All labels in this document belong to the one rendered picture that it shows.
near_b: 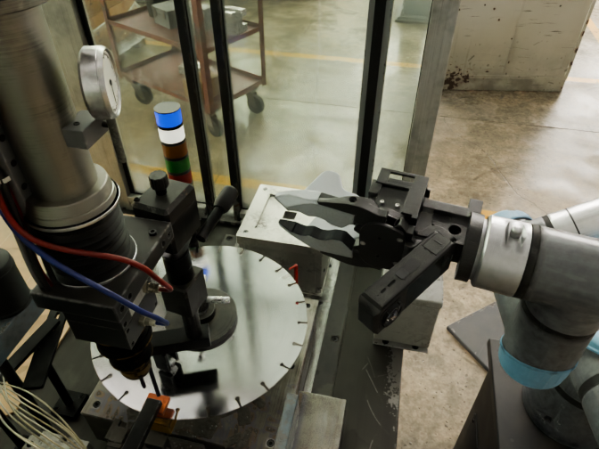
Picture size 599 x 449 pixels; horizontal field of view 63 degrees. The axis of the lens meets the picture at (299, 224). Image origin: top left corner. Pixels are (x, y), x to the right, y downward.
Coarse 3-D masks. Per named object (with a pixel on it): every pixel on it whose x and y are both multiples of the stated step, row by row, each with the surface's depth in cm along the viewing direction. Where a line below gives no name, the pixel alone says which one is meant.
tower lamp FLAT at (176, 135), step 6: (180, 126) 86; (162, 132) 85; (168, 132) 85; (174, 132) 85; (180, 132) 86; (162, 138) 87; (168, 138) 86; (174, 138) 86; (180, 138) 87; (168, 144) 87
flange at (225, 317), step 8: (208, 288) 79; (208, 296) 78; (216, 296) 78; (224, 296) 78; (216, 304) 76; (224, 304) 77; (232, 304) 77; (168, 312) 76; (208, 312) 74; (216, 312) 75; (224, 312) 75; (232, 312) 75; (168, 320) 74; (176, 320) 74; (200, 320) 73; (208, 320) 73; (216, 320) 74; (224, 320) 74; (232, 320) 74; (168, 328) 73; (216, 328) 73; (224, 328) 73; (232, 328) 74; (216, 336) 72; (224, 336) 73
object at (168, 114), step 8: (160, 104) 85; (168, 104) 85; (176, 104) 85; (160, 112) 83; (168, 112) 83; (176, 112) 84; (160, 120) 84; (168, 120) 84; (176, 120) 85; (168, 128) 85
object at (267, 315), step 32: (192, 256) 86; (224, 256) 86; (256, 256) 86; (224, 288) 81; (256, 288) 81; (288, 288) 81; (256, 320) 76; (288, 320) 76; (96, 352) 71; (192, 352) 71; (224, 352) 71; (256, 352) 71; (288, 352) 71; (128, 384) 67; (160, 384) 67; (192, 384) 67; (224, 384) 67; (256, 384) 67; (160, 416) 64; (192, 416) 64
